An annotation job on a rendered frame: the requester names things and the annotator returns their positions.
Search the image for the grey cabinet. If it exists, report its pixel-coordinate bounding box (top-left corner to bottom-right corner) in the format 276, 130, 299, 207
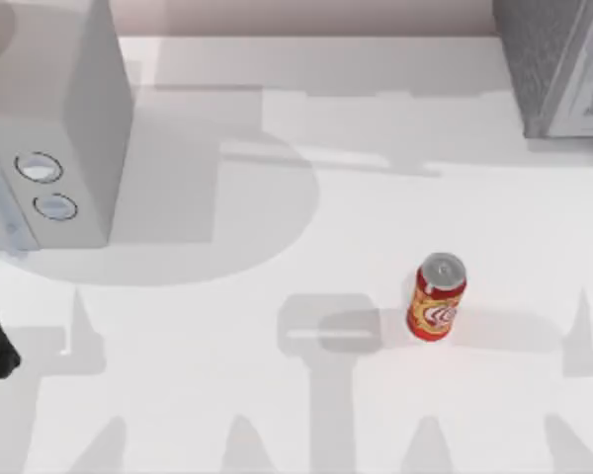
491, 0, 593, 140

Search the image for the large microwave knob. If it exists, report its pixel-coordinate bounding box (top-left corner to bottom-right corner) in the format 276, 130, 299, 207
14, 151, 64, 185

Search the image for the small microwave knob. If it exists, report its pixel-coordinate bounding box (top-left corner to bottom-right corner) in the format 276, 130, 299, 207
32, 192, 79, 222

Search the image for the red and yellow can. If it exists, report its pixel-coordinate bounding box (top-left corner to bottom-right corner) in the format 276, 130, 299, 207
405, 252, 467, 343

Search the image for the pale microwave oven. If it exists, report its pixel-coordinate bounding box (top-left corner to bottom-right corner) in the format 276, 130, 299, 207
0, 0, 134, 254

